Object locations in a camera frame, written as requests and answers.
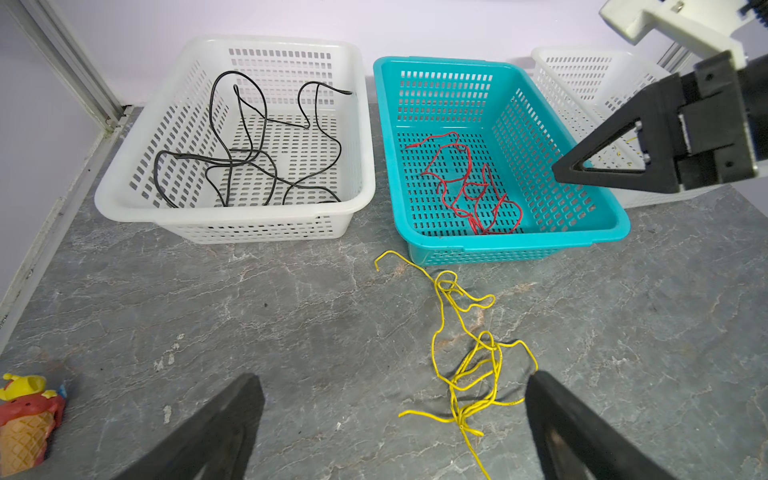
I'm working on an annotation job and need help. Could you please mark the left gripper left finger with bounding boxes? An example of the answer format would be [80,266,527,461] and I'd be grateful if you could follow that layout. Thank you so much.
[117,373,265,479]

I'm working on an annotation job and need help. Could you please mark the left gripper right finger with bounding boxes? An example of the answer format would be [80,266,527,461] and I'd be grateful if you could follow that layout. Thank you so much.
[525,370,672,479]

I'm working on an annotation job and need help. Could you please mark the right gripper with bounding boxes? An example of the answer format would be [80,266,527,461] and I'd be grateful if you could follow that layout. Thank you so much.
[551,0,768,194]

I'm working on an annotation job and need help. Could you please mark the cable bundle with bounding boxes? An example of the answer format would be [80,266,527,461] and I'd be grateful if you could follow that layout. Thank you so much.
[374,250,539,480]

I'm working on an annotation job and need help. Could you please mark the red cables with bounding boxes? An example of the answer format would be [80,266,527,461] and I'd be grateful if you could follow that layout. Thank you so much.
[404,131,523,236]

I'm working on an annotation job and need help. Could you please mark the black cable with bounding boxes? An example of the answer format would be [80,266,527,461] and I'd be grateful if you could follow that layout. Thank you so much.
[152,70,354,209]

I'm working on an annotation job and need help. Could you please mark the right white plastic basket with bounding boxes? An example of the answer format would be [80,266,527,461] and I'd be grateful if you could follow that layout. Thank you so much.
[531,47,719,209]

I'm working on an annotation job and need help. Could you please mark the white plastic basket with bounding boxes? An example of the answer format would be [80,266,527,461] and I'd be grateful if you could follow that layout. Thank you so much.
[95,36,375,244]
[531,47,719,209]

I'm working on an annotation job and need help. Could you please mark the ice cream cone toy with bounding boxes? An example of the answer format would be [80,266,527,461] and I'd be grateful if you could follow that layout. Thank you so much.
[1,373,67,478]

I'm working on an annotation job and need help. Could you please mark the teal plastic basket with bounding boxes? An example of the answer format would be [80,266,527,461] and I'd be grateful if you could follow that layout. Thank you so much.
[374,57,630,266]

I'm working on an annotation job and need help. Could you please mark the left white plastic basket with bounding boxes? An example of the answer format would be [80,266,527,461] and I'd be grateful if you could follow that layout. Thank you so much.
[95,36,375,244]

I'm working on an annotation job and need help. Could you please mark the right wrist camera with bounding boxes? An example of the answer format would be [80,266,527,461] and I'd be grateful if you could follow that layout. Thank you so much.
[599,0,756,70]

